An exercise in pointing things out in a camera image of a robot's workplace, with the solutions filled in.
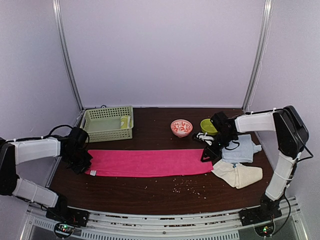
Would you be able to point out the red white patterned bowl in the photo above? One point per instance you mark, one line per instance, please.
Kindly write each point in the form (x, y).
(181, 128)

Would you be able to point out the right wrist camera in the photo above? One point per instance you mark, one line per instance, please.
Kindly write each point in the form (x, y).
(203, 138)

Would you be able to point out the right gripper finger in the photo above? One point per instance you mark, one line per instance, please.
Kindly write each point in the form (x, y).
(207, 155)
(214, 153)

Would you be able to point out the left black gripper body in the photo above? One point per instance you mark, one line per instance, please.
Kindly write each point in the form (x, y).
(77, 157)

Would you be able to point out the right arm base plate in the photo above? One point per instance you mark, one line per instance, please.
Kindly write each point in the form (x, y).
(260, 216)

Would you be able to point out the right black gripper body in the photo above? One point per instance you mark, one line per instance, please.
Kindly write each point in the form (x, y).
(225, 140)

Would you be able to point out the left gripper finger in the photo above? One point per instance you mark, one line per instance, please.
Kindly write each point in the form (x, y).
(77, 167)
(85, 162)

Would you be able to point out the cream white towel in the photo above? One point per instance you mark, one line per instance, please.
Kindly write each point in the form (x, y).
(237, 175)

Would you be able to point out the green lemon pattern towel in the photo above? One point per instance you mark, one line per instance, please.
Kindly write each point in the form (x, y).
(125, 122)

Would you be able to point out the right aluminium frame post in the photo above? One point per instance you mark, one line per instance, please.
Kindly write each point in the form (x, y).
(261, 46)

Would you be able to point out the green perforated plastic basket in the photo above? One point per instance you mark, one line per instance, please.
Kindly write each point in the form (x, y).
(103, 124)

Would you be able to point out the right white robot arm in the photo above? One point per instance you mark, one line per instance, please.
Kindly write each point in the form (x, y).
(292, 136)

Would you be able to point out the lime green bowl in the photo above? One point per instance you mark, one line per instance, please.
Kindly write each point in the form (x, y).
(207, 127)

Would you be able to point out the light blue towel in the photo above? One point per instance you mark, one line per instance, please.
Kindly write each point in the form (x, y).
(241, 150)

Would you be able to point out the left aluminium frame post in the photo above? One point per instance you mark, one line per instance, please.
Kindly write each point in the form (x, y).
(66, 57)

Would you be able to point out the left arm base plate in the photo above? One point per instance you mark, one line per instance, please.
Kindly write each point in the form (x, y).
(68, 220)

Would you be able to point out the aluminium frame post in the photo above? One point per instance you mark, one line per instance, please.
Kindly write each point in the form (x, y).
(261, 46)
(66, 57)

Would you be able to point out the pink towel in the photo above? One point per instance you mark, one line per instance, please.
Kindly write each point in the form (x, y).
(147, 163)

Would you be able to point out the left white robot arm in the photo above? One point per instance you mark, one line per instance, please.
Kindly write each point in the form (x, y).
(21, 150)

